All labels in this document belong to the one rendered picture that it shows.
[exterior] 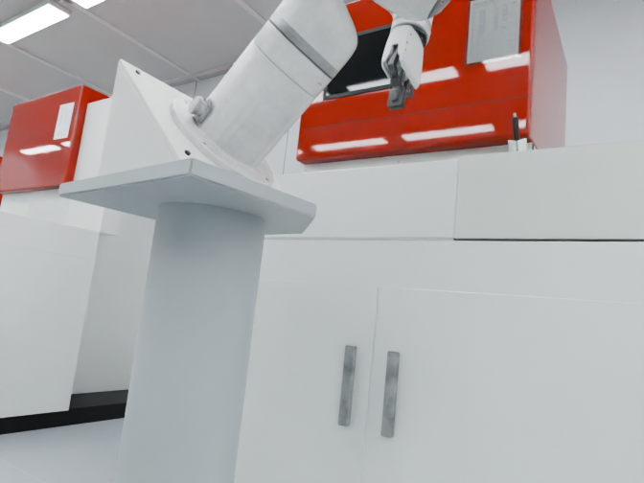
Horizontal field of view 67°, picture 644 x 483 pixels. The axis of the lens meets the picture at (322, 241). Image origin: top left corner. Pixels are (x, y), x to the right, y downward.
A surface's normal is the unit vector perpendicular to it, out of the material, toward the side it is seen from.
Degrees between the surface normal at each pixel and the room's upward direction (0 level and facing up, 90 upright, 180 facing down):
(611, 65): 90
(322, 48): 129
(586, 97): 90
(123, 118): 90
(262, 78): 114
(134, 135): 90
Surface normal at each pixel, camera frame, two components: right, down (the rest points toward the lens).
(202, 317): 0.30, -0.11
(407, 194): -0.54, -0.18
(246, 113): 0.00, 0.38
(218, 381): 0.64, -0.04
